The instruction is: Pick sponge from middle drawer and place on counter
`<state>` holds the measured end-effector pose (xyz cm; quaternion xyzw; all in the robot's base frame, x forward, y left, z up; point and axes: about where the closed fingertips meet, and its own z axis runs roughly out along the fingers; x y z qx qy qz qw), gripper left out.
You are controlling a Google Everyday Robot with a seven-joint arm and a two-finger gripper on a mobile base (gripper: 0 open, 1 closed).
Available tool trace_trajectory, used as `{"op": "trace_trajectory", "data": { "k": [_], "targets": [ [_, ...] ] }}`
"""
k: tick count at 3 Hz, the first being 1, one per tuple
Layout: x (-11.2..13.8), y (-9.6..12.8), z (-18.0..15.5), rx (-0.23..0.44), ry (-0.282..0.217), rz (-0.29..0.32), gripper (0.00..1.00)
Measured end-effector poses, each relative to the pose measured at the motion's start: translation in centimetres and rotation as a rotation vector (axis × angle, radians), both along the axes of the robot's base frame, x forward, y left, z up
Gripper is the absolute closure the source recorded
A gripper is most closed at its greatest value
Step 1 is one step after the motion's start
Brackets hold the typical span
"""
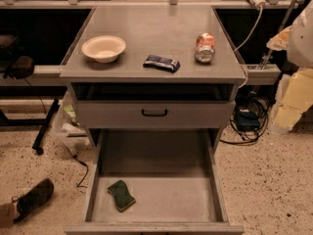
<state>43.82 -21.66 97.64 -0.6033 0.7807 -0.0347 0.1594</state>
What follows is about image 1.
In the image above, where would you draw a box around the black stand leg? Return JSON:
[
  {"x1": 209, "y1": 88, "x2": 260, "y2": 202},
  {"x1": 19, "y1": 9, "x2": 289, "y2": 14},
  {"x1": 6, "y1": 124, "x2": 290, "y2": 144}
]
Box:
[{"x1": 0, "y1": 99, "x2": 59, "y2": 155}]

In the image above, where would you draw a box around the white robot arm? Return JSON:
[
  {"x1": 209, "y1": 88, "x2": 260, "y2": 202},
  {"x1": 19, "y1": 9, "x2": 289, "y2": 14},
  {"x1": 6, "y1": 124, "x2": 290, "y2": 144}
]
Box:
[{"x1": 266, "y1": 1, "x2": 313, "y2": 134}]

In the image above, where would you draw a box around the orange soda can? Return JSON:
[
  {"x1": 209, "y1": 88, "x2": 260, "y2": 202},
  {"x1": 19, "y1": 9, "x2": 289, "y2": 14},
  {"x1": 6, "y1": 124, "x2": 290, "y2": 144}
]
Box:
[{"x1": 195, "y1": 32, "x2": 215, "y2": 63}]

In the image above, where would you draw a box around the black shoe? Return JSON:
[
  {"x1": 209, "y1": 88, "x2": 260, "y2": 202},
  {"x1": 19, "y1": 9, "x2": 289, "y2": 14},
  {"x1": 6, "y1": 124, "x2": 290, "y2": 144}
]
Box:
[{"x1": 14, "y1": 178, "x2": 54, "y2": 223}]

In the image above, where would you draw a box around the black cable bundle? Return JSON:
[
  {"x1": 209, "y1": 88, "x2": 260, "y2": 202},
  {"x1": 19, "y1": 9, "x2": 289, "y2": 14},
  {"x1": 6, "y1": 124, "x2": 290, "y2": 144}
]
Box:
[{"x1": 220, "y1": 94, "x2": 271, "y2": 146}]

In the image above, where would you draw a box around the closed upper drawer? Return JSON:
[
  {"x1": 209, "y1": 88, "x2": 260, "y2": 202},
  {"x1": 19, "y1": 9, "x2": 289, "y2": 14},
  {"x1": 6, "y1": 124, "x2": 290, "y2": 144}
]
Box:
[{"x1": 75, "y1": 101, "x2": 235, "y2": 129}]

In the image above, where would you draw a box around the metal pole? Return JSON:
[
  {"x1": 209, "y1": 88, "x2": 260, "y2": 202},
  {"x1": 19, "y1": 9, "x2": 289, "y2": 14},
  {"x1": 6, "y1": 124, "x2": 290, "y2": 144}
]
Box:
[{"x1": 259, "y1": 0, "x2": 305, "y2": 71}]

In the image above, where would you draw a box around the dark blue snack packet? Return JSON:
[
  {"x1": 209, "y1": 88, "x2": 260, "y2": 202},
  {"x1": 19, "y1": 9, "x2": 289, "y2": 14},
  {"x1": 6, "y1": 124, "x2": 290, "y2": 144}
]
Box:
[{"x1": 143, "y1": 55, "x2": 180, "y2": 73}]

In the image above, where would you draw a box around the white cable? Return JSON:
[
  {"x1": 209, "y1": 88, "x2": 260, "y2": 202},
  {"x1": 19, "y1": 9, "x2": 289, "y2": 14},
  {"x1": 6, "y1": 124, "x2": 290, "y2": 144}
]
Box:
[{"x1": 234, "y1": 4, "x2": 264, "y2": 89}]

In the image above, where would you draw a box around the grey drawer cabinet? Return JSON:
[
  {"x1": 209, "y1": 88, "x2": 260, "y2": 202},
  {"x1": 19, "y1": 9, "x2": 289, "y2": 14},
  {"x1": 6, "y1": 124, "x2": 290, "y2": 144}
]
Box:
[{"x1": 60, "y1": 5, "x2": 246, "y2": 235}]

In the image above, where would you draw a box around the black drawer handle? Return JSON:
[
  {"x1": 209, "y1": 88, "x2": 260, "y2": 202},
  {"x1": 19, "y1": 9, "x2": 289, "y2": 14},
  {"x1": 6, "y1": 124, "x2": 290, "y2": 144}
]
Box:
[{"x1": 141, "y1": 109, "x2": 168, "y2": 118}]

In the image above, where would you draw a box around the open bottom drawer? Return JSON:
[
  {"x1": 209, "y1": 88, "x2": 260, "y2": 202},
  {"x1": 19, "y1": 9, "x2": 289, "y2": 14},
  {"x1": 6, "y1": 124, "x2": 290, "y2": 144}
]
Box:
[{"x1": 65, "y1": 130, "x2": 244, "y2": 235}]

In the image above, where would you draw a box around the white bowl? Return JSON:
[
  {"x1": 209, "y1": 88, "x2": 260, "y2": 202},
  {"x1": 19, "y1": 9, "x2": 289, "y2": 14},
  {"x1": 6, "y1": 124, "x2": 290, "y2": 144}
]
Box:
[{"x1": 81, "y1": 35, "x2": 126, "y2": 64}]

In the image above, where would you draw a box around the black floor cable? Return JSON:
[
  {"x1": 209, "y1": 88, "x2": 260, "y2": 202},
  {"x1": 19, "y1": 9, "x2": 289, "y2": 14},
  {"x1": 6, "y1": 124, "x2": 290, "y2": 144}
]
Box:
[{"x1": 64, "y1": 144, "x2": 90, "y2": 189}]

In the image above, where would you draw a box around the dark bag on shelf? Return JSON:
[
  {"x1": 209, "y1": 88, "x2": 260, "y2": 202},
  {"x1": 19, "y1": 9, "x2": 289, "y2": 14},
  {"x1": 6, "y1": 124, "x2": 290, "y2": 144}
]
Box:
[{"x1": 0, "y1": 34, "x2": 34, "y2": 79}]

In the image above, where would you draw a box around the green yellow sponge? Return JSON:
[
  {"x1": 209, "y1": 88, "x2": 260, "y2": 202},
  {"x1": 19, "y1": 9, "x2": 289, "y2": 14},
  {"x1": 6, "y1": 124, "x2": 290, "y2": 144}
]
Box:
[{"x1": 108, "y1": 180, "x2": 136, "y2": 212}]

